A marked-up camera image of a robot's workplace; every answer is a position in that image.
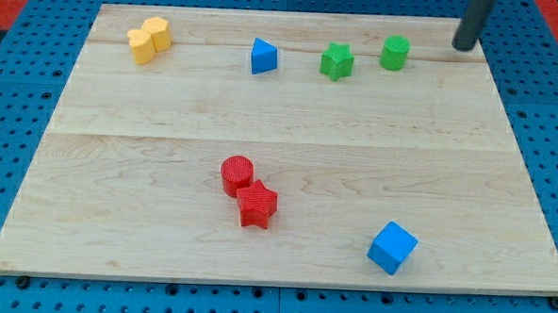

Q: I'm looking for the green cylinder block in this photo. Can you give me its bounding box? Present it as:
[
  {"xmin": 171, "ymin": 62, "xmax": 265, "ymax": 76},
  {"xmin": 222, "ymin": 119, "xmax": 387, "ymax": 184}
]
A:
[{"xmin": 379, "ymin": 35, "xmax": 410, "ymax": 71}]

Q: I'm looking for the red star block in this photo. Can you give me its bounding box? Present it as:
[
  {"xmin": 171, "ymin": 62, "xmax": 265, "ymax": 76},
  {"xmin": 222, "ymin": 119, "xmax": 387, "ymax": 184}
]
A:
[{"xmin": 236, "ymin": 179, "xmax": 278, "ymax": 230}]

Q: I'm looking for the green star block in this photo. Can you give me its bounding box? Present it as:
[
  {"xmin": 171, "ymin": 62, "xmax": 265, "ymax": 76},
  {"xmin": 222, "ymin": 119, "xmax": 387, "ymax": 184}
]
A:
[{"xmin": 320, "ymin": 41, "xmax": 354, "ymax": 82}]

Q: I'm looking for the red cylinder block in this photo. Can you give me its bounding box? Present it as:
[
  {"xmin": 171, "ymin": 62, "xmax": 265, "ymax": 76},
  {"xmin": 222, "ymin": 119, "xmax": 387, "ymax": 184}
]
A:
[{"xmin": 220, "ymin": 156, "xmax": 254, "ymax": 198}]

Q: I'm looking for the wooden board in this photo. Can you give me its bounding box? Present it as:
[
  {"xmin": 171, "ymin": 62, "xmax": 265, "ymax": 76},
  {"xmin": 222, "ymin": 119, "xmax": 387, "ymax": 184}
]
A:
[{"xmin": 0, "ymin": 4, "xmax": 558, "ymax": 296}]

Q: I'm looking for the blue triangle block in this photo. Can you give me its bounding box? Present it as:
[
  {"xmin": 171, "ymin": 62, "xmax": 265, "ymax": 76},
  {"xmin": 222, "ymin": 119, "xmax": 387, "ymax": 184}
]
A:
[{"xmin": 250, "ymin": 38, "xmax": 278, "ymax": 74}]

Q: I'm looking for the blue cube block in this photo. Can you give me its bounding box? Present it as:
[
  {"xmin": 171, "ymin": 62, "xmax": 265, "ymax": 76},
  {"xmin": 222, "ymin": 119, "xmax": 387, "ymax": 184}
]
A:
[{"xmin": 367, "ymin": 221, "xmax": 418, "ymax": 275}]

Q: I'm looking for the yellow hexagon block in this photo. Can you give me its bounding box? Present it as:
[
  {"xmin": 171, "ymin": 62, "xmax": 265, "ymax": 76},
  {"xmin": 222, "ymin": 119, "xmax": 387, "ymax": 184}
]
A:
[{"xmin": 142, "ymin": 16, "xmax": 172, "ymax": 52}]

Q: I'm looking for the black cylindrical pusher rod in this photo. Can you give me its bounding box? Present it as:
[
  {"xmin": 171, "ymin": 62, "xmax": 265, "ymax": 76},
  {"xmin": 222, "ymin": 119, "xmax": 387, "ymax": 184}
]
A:
[{"xmin": 451, "ymin": 0, "xmax": 497, "ymax": 52}]

